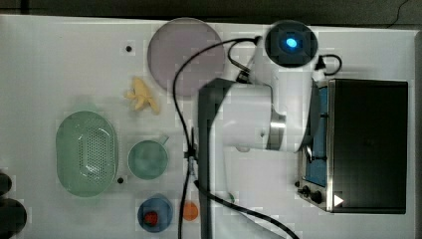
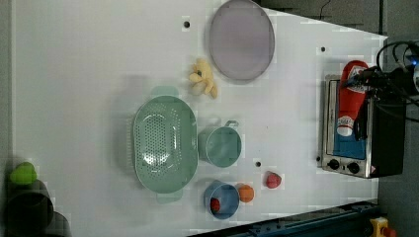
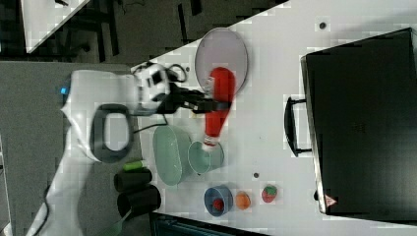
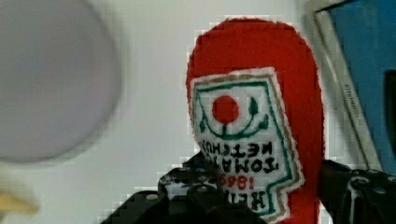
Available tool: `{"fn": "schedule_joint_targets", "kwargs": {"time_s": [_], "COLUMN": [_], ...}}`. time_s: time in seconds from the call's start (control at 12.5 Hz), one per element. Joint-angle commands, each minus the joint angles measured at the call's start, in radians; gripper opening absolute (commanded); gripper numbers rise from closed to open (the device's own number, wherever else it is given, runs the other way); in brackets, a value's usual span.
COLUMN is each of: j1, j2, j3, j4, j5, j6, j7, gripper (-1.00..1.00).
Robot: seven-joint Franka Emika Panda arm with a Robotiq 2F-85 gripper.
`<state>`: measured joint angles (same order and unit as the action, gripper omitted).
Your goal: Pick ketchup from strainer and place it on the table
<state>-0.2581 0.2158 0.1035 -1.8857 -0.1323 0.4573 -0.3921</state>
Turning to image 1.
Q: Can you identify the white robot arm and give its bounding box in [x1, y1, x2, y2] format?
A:
[194, 20, 318, 239]

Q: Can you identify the green oval strainer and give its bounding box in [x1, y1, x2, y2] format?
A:
[56, 111, 118, 197]

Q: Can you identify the green mug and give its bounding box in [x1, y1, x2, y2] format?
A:
[127, 135, 169, 180]

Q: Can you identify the yellow banana toy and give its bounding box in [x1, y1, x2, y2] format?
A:
[124, 77, 160, 115]

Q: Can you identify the red strawberry toy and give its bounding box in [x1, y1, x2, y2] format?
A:
[228, 193, 235, 203]

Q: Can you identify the lilac round plate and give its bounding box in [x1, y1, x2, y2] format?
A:
[147, 18, 226, 97]

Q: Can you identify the orange toy fruit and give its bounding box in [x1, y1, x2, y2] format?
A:
[183, 201, 199, 221]

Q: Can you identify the blue bowl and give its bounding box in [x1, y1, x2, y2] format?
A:
[137, 193, 173, 233]

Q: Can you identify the small red toy fruit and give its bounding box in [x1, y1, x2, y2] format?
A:
[143, 211, 158, 227]

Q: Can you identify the black toaster oven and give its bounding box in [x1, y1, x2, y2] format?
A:
[296, 79, 408, 214]

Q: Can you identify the black cylinder near edge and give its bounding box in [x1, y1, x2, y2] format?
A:
[0, 173, 12, 195]

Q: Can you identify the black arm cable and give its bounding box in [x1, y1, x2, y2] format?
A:
[172, 35, 300, 239]

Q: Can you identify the black short cable loop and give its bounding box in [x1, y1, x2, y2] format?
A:
[314, 54, 343, 77]

